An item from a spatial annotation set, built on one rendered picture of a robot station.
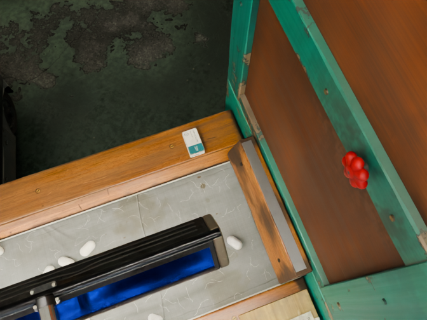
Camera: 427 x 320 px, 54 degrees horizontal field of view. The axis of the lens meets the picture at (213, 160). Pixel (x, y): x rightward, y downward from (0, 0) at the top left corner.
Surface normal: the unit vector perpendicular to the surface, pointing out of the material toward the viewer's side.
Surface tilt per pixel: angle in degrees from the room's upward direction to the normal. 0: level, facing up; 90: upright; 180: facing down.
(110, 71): 0
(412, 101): 90
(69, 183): 0
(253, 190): 67
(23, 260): 0
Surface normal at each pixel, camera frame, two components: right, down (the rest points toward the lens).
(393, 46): -0.94, 0.32
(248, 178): -0.85, 0.18
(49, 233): 0.01, -0.35
